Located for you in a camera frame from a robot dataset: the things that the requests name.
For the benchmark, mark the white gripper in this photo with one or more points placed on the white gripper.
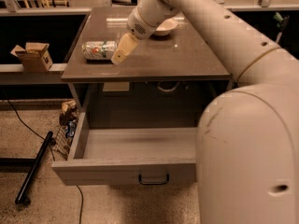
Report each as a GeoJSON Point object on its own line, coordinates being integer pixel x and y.
{"type": "Point", "coordinates": [139, 25]}

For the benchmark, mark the white green 7up can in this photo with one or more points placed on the white green 7up can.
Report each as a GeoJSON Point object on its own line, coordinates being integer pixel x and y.
{"type": "Point", "coordinates": [98, 50]}

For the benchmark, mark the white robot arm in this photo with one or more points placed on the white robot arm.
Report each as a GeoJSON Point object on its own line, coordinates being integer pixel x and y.
{"type": "Point", "coordinates": [247, 151]}

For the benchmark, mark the grey open top drawer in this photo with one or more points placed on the grey open top drawer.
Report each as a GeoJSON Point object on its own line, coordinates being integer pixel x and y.
{"type": "Point", "coordinates": [114, 146]}

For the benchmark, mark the grey cabinet counter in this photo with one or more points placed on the grey cabinet counter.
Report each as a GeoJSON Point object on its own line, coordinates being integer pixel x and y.
{"type": "Point", "coordinates": [179, 65]}

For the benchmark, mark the brown cardboard box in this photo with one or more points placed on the brown cardboard box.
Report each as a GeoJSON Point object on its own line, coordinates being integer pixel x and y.
{"type": "Point", "coordinates": [34, 57]}

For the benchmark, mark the black table leg bar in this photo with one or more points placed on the black table leg bar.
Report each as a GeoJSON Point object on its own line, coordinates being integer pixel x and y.
{"type": "Point", "coordinates": [22, 197]}

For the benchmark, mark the wire basket with snacks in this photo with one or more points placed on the wire basket with snacks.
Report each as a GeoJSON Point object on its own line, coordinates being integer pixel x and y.
{"type": "Point", "coordinates": [68, 121]}

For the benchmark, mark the black drawer handle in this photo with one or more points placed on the black drawer handle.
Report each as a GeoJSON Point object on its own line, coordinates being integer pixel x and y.
{"type": "Point", "coordinates": [153, 181]}

